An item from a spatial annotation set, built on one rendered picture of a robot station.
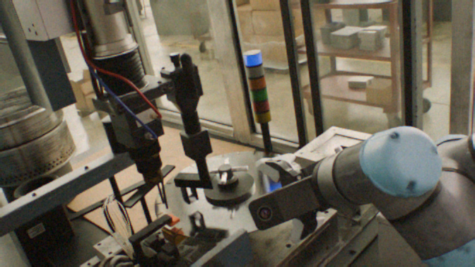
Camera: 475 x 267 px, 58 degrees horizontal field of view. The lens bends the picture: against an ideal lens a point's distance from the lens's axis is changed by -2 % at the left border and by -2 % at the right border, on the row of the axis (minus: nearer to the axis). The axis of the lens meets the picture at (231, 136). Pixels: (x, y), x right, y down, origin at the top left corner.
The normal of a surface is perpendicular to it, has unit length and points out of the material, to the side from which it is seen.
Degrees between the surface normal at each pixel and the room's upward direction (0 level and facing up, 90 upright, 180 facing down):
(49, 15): 90
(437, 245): 81
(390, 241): 90
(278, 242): 0
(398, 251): 90
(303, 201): 64
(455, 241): 69
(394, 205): 87
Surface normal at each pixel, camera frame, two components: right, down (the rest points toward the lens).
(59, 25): 0.69, 0.19
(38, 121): 0.82, 0.10
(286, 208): -0.19, 0.00
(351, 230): -0.18, -0.89
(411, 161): 0.29, -0.25
